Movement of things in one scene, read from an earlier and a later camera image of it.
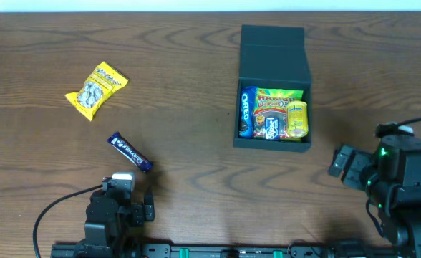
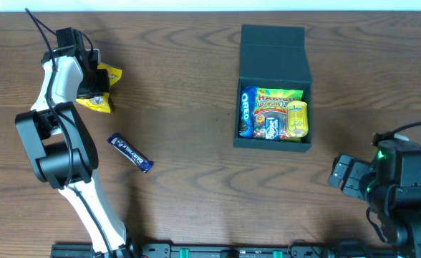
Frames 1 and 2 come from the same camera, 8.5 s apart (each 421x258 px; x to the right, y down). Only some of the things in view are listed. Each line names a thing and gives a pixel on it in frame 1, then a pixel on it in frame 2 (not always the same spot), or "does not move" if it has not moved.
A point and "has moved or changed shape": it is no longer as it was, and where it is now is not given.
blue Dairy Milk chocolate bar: x=120 y=143 does not move
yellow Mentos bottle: x=297 y=122 does not move
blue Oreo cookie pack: x=245 y=125 does not move
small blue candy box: x=272 y=128 does not move
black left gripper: x=139 y=213 -> x=98 y=84
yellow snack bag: x=102 y=79 has moved or changed shape
